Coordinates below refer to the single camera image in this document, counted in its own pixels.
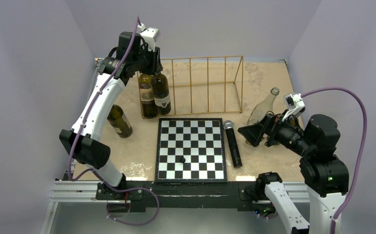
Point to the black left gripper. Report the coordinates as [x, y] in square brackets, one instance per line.
[155, 66]

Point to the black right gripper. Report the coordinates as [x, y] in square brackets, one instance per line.
[254, 132]

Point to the dark green wine bottle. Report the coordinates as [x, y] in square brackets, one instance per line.
[160, 88]

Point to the green Primitivo wine bottle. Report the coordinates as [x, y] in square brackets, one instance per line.
[146, 96]

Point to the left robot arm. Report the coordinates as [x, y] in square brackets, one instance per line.
[136, 52]

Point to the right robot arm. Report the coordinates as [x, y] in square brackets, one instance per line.
[325, 175]

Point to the clear empty glass bottle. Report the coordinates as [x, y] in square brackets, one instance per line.
[268, 103]

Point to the clear square liquor bottle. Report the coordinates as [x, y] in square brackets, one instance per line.
[256, 116]

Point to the green wine bottle far left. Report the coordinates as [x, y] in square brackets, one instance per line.
[118, 120]

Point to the black handheld microphone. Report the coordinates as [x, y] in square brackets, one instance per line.
[232, 142]

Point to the black white chessboard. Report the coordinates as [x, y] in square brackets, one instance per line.
[200, 141]

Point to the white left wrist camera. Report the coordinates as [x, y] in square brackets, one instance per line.
[150, 35]

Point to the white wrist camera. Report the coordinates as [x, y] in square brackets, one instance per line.
[150, 35]
[295, 105]

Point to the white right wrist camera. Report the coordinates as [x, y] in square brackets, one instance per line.
[295, 105]

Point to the gold wire wine rack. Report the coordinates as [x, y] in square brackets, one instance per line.
[205, 85]

